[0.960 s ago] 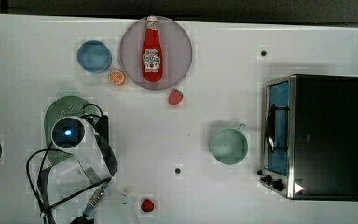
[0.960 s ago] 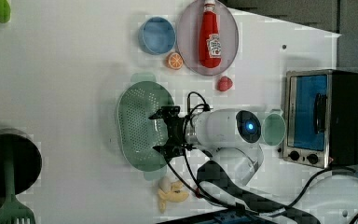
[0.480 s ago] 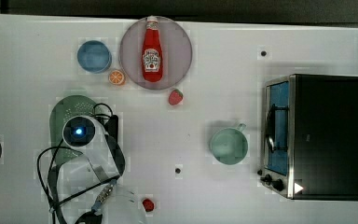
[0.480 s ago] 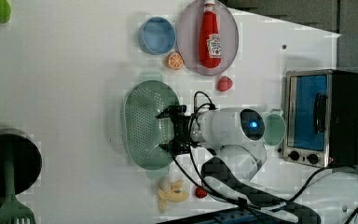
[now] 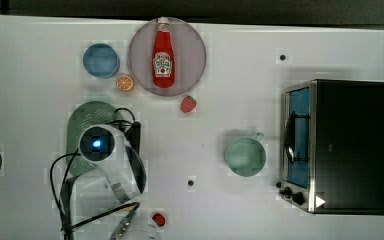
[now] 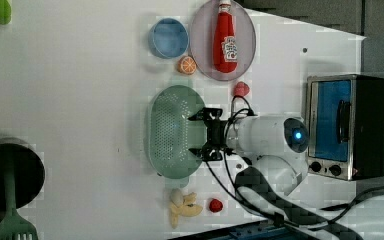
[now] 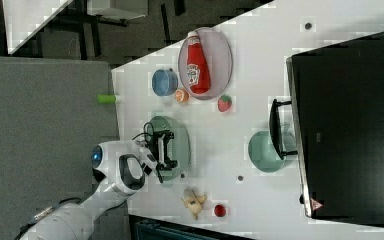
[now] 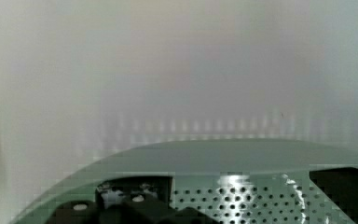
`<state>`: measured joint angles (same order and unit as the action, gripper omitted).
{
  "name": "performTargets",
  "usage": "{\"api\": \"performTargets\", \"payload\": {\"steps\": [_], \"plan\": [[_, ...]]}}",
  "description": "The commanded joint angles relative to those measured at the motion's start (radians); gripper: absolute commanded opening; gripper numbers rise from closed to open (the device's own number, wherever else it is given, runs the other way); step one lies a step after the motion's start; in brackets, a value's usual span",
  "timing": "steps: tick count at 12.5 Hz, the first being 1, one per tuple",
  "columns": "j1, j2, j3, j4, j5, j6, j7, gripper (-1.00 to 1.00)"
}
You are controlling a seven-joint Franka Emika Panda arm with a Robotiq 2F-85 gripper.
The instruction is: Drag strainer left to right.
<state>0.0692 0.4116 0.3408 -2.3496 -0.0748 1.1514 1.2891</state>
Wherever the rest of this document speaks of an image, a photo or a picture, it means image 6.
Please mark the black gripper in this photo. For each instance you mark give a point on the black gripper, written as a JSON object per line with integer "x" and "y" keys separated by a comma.
{"x": 215, "y": 141}

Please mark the green perforated strainer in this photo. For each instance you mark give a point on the green perforated strainer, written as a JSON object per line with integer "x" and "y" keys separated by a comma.
{"x": 170, "y": 133}

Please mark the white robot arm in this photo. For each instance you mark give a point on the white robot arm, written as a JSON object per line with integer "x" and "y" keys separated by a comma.
{"x": 279, "y": 152}

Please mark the red strawberry toy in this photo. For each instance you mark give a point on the red strawberry toy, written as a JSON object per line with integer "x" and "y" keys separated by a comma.
{"x": 241, "y": 89}

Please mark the orange slice toy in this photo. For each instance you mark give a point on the orange slice toy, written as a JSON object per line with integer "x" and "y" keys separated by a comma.
{"x": 186, "y": 65}

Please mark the small red round toy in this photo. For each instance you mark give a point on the small red round toy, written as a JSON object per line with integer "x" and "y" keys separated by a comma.
{"x": 215, "y": 206}

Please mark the peeled banana toy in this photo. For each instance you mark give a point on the peeled banana toy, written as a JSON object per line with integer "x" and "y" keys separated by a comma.
{"x": 182, "y": 205}

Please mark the red ketchup bottle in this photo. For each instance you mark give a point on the red ketchup bottle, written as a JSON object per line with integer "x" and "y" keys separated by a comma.
{"x": 225, "y": 51}

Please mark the grey round plate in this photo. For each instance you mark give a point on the grey round plate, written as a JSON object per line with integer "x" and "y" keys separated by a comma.
{"x": 201, "y": 33}

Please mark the blue bowl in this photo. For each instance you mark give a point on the blue bowl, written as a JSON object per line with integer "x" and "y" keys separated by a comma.
{"x": 168, "y": 39}

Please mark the black toaster oven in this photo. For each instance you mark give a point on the black toaster oven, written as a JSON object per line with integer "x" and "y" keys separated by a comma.
{"x": 345, "y": 119}

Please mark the black utensil holder cup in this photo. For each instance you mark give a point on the black utensil holder cup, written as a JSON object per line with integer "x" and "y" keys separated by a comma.
{"x": 29, "y": 171}

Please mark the green spatula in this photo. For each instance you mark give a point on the green spatula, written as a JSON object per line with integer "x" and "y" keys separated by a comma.
{"x": 13, "y": 226}

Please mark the green cylindrical object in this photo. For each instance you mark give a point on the green cylindrical object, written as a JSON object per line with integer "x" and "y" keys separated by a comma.
{"x": 5, "y": 12}

